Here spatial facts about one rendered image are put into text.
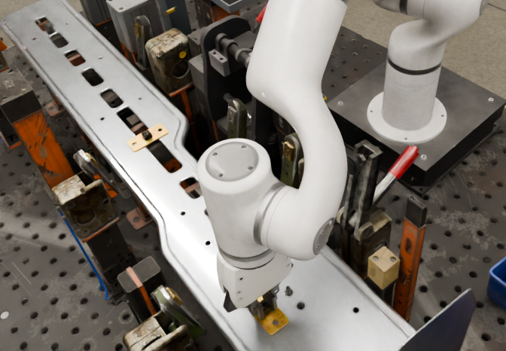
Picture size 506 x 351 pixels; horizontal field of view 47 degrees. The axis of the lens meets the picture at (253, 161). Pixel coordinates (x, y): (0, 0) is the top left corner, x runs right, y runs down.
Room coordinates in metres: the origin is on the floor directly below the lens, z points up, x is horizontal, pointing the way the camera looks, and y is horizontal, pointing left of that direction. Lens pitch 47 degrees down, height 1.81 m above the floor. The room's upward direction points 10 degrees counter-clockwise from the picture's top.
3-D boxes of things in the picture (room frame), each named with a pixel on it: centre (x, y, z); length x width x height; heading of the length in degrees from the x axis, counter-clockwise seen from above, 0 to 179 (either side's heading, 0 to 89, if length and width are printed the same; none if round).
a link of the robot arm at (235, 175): (0.44, 0.02, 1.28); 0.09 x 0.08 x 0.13; 51
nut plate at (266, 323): (0.44, 0.02, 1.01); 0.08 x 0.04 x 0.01; 29
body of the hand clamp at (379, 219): (0.55, -0.17, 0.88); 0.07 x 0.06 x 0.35; 119
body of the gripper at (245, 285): (0.44, 0.02, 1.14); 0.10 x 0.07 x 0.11; 119
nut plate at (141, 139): (0.87, 0.21, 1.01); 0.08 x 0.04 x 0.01; 119
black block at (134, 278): (0.55, 0.22, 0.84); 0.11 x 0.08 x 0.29; 119
